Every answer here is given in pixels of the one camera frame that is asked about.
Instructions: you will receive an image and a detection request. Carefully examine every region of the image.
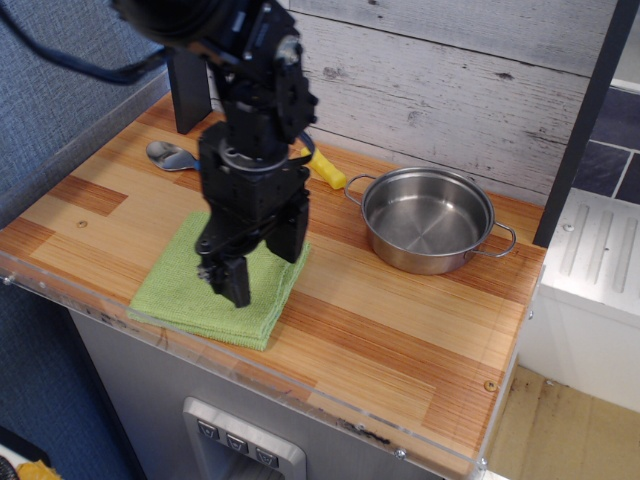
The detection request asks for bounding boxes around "white ribbed cabinet top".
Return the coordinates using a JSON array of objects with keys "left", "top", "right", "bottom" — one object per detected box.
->
[{"left": 541, "top": 188, "right": 639, "bottom": 327}]

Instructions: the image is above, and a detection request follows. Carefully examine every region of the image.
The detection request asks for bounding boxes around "blue handled metal spoon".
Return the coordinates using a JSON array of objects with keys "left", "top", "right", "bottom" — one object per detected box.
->
[{"left": 146, "top": 141, "right": 200, "bottom": 172}]

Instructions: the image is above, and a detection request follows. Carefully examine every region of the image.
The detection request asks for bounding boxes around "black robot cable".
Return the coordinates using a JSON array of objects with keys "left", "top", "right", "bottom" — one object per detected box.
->
[{"left": 0, "top": 7, "right": 169, "bottom": 85}]

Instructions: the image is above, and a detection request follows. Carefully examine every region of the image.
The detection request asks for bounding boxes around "green cloth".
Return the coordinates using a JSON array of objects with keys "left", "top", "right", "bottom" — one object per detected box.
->
[{"left": 130, "top": 212, "right": 311, "bottom": 351}]

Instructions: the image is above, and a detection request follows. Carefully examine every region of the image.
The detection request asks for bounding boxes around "dark shelf post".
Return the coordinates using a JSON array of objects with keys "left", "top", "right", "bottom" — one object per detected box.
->
[
  {"left": 167, "top": 50, "right": 213, "bottom": 134},
  {"left": 533, "top": 0, "right": 639, "bottom": 248}
]

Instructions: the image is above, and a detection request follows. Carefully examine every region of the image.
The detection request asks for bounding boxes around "yellow object bottom left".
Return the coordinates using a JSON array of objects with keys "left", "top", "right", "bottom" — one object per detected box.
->
[{"left": 16, "top": 462, "right": 62, "bottom": 480}]

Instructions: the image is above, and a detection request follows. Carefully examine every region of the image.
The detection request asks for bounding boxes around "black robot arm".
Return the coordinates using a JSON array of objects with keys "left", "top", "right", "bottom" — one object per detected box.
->
[{"left": 113, "top": 1, "right": 318, "bottom": 308}]

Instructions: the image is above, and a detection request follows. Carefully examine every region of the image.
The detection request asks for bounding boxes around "dark left shelf post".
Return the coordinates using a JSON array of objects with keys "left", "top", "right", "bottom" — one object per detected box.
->
[{"left": 167, "top": 50, "right": 213, "bottom": 134}]

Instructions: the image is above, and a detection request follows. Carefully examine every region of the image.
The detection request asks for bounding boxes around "silver dispenser button panel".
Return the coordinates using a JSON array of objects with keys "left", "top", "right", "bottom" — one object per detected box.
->
[{"left": 182, "top": 397, "right": 307, "bottom": 479}]

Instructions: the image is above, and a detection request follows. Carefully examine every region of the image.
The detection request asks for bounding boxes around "stainless steel pot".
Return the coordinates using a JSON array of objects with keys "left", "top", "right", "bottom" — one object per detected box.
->
[{"left": 344, "top": 167, "right": 517, "bottom": 275}]

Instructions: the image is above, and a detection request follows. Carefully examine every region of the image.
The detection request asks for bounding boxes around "yellow plastic corn piece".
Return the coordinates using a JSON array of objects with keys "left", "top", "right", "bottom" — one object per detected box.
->
[{"left": 301, "top": 147, "right": 347, "bottom": 190}]

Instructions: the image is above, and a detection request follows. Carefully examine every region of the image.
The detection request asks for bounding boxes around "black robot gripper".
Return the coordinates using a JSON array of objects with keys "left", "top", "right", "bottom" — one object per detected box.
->
[{"left": 196, "top": 122, "right": 310, "bottom": 308}]

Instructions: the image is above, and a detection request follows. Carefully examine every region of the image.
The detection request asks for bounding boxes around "dark right shelf post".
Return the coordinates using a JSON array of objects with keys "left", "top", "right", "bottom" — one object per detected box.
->
[{"left": 533, "top": 0, "right": 639, "bottom": 248}]

